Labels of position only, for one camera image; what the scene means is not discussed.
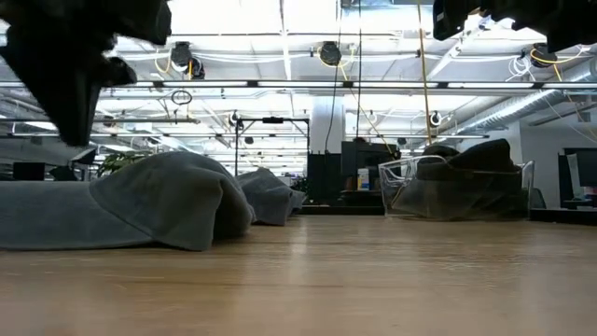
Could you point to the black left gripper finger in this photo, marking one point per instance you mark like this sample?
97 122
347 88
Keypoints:
70 93
120 72

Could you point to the light grey cap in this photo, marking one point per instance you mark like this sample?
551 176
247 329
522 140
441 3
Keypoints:
163 200
270 198

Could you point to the dark grey cap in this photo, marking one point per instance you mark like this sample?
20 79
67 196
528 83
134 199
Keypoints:
466 200
436 163
490 156

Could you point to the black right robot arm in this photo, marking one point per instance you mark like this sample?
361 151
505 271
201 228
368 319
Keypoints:
569 23

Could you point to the green plant in white pot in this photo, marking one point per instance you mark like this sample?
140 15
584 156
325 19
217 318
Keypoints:
116 163

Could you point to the long ceiling light strip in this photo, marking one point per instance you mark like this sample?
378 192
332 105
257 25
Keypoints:
205 84

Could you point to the small black monitor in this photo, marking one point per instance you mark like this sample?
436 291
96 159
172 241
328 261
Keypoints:
28 171

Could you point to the clear plastic bin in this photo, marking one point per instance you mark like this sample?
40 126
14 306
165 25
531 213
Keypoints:
387 177

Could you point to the white bottle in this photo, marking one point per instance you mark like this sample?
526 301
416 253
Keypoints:
363 181

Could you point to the dark office chair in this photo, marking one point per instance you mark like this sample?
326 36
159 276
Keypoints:
537 200

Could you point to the black cabinet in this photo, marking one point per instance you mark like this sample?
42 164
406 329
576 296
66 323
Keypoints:
324 179

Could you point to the silver ventilation duct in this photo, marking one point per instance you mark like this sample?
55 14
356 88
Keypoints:
513 109

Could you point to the black tube stand frame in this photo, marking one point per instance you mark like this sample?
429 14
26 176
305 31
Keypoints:
273 120

